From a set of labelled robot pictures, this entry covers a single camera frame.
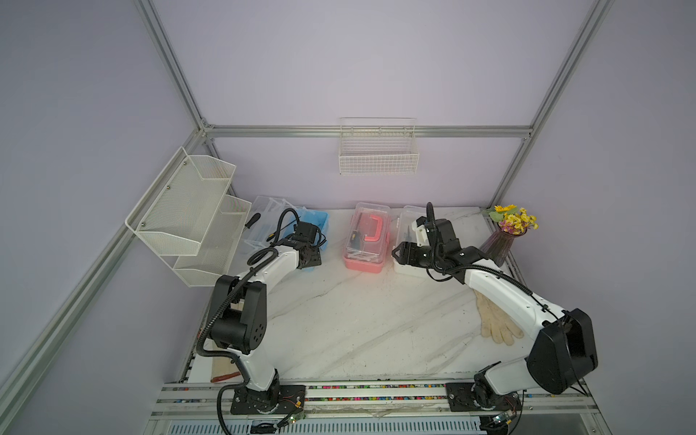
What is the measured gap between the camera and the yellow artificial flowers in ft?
2.81

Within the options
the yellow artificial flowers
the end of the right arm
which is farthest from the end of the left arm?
the yellow artificial flowers

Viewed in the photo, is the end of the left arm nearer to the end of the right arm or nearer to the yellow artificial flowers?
the end of the right arm
